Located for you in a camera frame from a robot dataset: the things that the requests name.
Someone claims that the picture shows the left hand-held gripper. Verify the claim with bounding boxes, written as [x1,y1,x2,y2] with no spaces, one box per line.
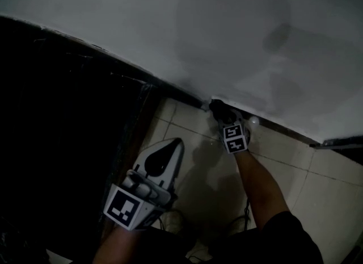
[103,137,185,232]

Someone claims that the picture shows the grey fuzzy cloth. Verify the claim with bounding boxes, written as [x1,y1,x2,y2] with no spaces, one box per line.
[208,98,229,123]

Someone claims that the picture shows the person's left white shoe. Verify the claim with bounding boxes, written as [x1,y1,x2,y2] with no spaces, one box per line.
[161,208,187,235]

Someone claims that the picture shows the person's left forearm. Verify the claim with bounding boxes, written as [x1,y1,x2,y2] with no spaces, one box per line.
[92,224,143,264]

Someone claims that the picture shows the person's black clothing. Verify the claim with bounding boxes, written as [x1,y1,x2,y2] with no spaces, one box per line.
[124,210,324,264]

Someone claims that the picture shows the person's right forearm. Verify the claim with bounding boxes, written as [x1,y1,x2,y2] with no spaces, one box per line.
[233,148,292,232]

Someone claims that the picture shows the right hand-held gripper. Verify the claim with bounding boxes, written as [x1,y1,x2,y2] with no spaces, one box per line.
[216,108,252,155]

